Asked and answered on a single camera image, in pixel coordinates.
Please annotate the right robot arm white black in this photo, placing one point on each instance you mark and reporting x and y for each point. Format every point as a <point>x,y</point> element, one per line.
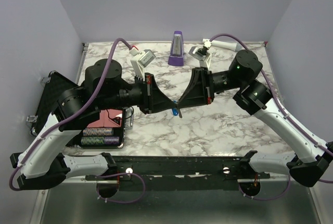
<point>311,155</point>

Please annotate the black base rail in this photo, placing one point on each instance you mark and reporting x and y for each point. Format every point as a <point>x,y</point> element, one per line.
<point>180,173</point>

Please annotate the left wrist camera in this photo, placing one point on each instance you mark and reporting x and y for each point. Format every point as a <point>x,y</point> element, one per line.
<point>140,60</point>

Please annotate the blue key tag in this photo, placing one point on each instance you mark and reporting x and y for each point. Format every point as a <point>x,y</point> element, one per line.
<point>175,111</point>

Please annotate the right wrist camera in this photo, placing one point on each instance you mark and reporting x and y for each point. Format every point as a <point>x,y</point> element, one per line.
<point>202,54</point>

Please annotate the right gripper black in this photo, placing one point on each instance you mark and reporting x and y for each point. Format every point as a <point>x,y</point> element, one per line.
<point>200,90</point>

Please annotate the black poker chip case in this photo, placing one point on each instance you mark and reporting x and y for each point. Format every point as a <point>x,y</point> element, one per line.
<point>64,98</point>

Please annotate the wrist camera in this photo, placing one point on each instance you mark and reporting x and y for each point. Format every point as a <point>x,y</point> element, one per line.
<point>202,54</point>
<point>140,60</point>

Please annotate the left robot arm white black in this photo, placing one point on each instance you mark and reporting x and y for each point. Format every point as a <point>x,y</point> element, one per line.
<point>43,165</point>

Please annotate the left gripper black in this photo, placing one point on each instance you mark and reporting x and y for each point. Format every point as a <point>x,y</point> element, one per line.
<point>154,100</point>

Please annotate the purple metronome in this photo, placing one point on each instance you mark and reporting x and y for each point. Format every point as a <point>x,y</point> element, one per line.
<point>177,55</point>

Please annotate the white microphone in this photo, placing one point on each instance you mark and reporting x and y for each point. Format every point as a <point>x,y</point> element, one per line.
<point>232,46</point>

